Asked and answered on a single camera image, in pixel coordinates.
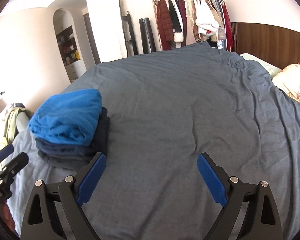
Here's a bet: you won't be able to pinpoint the bright blue fleece pants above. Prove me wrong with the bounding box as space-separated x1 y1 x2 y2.
29 89 102 146

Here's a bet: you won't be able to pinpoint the person's left hand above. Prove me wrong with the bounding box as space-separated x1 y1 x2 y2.
2 202 15 232

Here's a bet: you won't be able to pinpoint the chair with draped clothes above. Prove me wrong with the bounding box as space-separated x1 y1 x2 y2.
0 92 33 150

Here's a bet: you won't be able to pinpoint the folded navy blue garment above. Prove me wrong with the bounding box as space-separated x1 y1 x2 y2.
35 107 110 171

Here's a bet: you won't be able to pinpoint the grey-blue bed duvet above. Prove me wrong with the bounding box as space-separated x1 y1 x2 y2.
7 41 300 240

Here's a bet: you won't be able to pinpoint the cream floral pillow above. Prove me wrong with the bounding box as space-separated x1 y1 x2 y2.
272 63 300 103

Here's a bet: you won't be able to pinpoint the pale green pillow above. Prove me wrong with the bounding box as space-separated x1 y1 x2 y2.
241 53 282 79

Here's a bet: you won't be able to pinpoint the black ladder rack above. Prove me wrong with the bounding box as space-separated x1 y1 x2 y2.
117 0 139 57

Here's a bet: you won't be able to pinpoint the wooden headboard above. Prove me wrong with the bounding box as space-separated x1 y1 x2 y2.
231 22 300 69

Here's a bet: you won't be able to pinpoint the black cylindrical stand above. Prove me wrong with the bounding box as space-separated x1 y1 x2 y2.
139 17 157 54

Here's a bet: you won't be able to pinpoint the clothes rack with garments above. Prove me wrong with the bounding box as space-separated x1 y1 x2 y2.
152 0 234 51

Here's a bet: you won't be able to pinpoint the arched wall shelf niche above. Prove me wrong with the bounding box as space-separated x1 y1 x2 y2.
53 9 86 83

